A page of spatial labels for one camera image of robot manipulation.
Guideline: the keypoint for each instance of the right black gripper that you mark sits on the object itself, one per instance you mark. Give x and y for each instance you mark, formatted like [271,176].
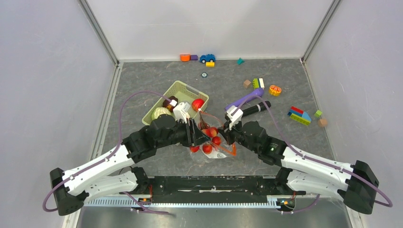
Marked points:
[226,133]

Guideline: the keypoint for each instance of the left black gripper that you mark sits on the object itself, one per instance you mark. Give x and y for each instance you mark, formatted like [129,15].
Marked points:
[194,135]

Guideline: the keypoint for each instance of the clear orange zip top bag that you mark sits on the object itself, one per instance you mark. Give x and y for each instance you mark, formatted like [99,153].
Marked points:
[203,120]

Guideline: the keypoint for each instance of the dark brown toy fruit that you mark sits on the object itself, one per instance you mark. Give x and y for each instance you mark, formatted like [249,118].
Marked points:
[170,103]

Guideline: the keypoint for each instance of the green toy cabbage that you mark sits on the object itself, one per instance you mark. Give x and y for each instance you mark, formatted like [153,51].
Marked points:
[160,111]

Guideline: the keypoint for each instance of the light green plastic basket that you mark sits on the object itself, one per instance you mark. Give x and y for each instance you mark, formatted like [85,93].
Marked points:
[182,91]

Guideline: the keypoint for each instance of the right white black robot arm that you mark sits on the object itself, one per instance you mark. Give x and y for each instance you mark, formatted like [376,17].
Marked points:
[353,184]

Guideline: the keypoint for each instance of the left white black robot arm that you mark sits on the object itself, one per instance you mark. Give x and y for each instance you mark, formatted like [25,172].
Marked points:
[70,187]

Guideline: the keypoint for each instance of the red toy apple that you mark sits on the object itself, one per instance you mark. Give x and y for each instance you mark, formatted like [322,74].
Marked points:
[197,104]

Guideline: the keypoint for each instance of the black microphone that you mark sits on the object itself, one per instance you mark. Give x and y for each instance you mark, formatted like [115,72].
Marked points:
[262,106]

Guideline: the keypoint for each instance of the purple flashlight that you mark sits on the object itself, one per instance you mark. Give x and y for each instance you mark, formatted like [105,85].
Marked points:
[256,92]

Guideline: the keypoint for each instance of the brown wooden cube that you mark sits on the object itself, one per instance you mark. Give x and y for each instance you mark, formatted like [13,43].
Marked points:
[247,83]

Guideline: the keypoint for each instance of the green white toy bricks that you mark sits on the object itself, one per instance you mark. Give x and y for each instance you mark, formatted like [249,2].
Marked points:
[258,83]

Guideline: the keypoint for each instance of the orange yellow round toy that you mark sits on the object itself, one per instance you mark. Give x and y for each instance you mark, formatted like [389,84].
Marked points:
[275,90]

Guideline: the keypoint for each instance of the multicolour brick stack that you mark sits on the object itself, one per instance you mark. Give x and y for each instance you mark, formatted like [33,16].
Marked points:
[299,115]

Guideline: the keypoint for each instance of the teal triangular block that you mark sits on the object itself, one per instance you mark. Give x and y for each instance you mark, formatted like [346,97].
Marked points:
[240,61]

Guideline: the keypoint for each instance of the orange half round block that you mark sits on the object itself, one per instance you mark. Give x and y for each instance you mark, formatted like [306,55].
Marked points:
[185,57]

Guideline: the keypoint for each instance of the blue toy car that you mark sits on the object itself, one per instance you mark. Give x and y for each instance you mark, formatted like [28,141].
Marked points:
[207,58]

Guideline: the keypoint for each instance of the small green cube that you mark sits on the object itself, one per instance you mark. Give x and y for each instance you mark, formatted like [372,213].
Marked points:
[318,113]

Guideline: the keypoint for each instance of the tan wooden cube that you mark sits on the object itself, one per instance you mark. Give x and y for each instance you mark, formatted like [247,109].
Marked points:
[322,122]

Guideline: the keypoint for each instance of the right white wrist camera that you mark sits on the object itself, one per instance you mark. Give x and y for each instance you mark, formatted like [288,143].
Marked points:
[234,115]

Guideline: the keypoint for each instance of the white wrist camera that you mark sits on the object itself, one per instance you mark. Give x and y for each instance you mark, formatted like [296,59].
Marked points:
[181,112]
[234,115]

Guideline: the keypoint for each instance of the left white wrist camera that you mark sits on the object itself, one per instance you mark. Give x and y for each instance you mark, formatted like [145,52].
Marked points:
[181,112]

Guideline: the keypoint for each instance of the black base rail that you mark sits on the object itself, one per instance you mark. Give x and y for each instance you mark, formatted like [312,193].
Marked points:
[211,189]

